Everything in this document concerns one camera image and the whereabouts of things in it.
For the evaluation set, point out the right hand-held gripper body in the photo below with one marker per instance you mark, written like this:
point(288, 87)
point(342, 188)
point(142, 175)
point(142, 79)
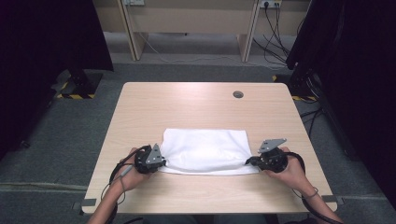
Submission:
point(272, 161)

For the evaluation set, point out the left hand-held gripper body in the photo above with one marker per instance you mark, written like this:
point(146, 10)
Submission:
point(149, 160)

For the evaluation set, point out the white tank top black trim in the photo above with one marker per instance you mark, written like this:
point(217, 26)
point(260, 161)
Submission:
point(205, 149)

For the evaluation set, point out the person's left hand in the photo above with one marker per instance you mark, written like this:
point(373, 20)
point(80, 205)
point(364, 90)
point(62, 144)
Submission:
point(130, 177)

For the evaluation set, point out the person's right hand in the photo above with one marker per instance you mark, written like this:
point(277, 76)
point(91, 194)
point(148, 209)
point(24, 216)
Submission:
point(294, 177)

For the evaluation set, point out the thin wrist band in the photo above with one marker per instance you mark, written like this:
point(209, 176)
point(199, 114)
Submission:
point(314, 194)

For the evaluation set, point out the grey tape piece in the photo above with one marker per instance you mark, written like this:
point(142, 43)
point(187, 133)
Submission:
point(88, 202)
point(329, 198)

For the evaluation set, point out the grey round table grommet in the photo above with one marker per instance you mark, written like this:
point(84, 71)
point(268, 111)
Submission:
point(238, 94)

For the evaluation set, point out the yellow black hazard tape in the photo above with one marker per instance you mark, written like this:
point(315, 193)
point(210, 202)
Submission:
point(300, 98)
point(76, 96)

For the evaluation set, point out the person's dark trousers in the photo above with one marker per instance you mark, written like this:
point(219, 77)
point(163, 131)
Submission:
point(202, 219)

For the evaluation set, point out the black stand base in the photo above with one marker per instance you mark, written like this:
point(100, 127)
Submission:
point(82, 82)

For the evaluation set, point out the black curtain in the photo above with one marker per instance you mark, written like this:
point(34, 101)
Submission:
point(46, 62)
point(358, 77)

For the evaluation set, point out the beige desk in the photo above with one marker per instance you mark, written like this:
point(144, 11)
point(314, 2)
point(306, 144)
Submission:
point(193, 18)

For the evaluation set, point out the white wall socket with plugs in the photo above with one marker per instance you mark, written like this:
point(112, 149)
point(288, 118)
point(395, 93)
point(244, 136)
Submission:
point(271, 3)

